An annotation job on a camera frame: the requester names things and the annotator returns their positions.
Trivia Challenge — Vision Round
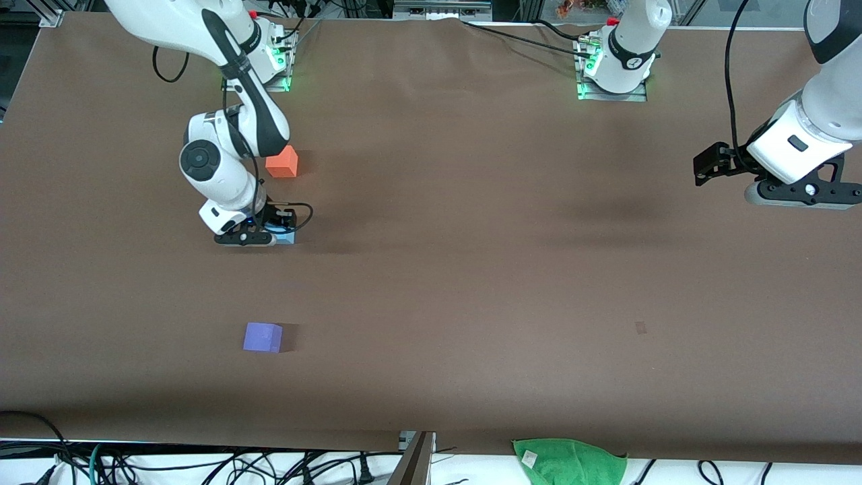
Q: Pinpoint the orange foam block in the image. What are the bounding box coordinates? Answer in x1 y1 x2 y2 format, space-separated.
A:
265 145 299 179

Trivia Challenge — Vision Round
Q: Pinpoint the purple foam block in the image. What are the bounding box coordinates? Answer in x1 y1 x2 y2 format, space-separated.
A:
243 322 284 354

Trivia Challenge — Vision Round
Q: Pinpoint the brown table cover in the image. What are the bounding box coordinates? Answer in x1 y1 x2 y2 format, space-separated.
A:
0 12 862 465

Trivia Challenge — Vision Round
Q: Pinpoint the grey power strip box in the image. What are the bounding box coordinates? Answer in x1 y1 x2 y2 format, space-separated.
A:
394 0 492 21

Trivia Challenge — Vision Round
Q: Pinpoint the green cloth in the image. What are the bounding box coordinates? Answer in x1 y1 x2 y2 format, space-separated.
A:
512 438 628 485

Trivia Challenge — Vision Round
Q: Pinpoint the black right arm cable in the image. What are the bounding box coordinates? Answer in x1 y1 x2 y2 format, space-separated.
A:
152 43 315 235

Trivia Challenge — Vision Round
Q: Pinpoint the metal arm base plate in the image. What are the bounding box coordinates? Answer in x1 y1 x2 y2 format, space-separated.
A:
221 27 293 92
576 37 649 102

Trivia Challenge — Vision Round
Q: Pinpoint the black base power cable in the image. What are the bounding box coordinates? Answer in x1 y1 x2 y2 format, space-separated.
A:
461 19 593 59

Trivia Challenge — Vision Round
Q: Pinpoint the metal profile post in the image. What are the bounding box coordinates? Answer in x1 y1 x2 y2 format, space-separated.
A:
387 431 436 485

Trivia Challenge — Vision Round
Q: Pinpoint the black floor cable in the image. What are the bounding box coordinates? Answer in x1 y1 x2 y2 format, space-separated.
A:
0 410 75 485

